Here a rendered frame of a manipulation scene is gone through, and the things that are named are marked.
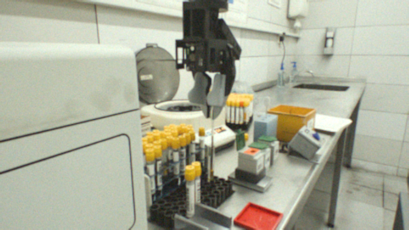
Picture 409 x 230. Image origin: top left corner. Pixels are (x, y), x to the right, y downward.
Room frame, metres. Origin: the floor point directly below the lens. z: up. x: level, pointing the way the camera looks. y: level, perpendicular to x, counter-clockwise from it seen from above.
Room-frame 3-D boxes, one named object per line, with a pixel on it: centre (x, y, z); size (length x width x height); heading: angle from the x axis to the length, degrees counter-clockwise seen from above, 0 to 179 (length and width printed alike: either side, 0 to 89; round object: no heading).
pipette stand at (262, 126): (0.76, -0.18, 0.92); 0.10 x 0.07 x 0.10; 148
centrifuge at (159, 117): (0.84, 0.06, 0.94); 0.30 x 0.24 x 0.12; 47
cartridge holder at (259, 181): (0.54, -0.10, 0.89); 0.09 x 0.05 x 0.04; 55
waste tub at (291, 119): (0.87, -0.30, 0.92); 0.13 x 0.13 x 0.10; 53
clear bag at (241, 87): (1.49, -0.20, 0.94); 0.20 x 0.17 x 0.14; 118
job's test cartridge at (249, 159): (0.54, -0.10, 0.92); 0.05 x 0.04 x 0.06; 55
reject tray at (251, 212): (0.40, -0.09, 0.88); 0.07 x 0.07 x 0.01; 56
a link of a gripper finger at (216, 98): (0.47, -0.02, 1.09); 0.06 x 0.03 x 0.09; 147
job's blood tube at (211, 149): (0.50, -0.01, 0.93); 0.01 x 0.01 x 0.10; 57
